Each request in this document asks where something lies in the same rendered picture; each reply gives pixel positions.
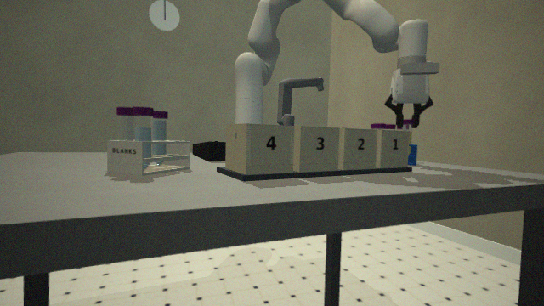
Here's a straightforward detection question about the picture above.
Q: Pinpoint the beige bucket adapter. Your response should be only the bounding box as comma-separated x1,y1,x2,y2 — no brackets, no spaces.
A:
338,128,377,170
225,123,295,175
293,126,340,173
376,130,410,168

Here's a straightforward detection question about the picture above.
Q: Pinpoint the cream tube rack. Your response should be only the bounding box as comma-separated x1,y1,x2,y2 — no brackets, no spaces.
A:
107,140,190,176

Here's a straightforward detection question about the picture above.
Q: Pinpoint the blue tube rack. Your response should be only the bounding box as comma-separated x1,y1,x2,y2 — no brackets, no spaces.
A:
408,144,417,166

